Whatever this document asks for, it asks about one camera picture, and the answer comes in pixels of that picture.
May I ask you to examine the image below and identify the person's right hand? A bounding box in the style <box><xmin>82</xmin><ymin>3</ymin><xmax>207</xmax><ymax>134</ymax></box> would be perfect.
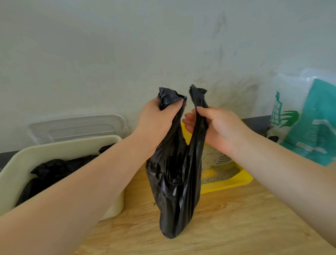
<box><xmin>182</xmin><ymin>106</ymin><xmax>252</xmax><ymax>158</ymax></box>

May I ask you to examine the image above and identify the person's left hand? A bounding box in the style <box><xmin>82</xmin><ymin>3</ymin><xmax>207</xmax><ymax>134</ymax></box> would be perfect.
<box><xmin>131</xmin><ymin>97</ymin><xmax>184</xmax><ymax>156</ymax></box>

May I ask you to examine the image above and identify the beige cat litter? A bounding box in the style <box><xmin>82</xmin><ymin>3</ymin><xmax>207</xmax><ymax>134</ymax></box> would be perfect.
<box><xmin>201</xmin><ymin>144</ymin><xmax>241</xmax><ymax>184</ymax></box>

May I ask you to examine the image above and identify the yellow litter box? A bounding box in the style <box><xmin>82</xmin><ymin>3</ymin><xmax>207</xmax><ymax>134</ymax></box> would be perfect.
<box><xmin>180</xmin><ymin>122</ymin><xmax>254</xmax><ymax>195</ymax></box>

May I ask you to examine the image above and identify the black plastic garbage bag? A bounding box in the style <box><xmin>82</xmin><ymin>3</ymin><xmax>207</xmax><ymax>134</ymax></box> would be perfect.
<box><xmin>146</xmin><ymin>84</ymin><xmax>209</xmax><ymax>240</ymax></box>

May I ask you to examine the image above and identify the translucent white bin lid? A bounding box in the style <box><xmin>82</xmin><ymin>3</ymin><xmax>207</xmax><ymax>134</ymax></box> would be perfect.
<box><xmin>26</xmin><ymin>114</ymin><xmax>129</xmax><ymax>145</ymax></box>

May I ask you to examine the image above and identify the teal white litter bag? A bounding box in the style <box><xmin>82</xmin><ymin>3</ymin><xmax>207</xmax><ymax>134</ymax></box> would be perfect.
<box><xmin>266</xmin><ymin>68</ymin><xmax>336</xmax><ymax>166</ymax></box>

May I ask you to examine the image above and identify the person's right forearm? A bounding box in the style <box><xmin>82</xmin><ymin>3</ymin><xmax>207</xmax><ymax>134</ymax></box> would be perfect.
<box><xmin>231</xmin><ymin>131</ymin><xmax>336</xmax><ymax>247</ymax></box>

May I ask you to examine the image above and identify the person's left forearm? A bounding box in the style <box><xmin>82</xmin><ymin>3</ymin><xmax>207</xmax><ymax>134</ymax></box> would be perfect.
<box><xmin>0</xmin><ymin>134</ymin><xmax>158</xmax><ymax>255</ymax></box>

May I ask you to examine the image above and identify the cream plastic storage bin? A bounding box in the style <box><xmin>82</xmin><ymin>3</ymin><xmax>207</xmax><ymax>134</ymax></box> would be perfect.
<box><xmin>0</xmin><ymin>135</ymin><xmax>125</xmax><ymax>221</ymax></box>

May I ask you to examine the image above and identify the dark grey skirting board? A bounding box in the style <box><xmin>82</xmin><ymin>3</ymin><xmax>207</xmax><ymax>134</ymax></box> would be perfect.
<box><xmin>0</xmin><ymin>115</ymin><xmax>271</xmax><ymax>168</ymax></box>

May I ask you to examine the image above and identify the pile of black plastic bags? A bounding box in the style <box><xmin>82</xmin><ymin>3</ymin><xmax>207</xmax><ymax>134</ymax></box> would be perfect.
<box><xmin>15</xmin><ymin>144</ymin><xmax>115</xmax><ymax>207</ymax></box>

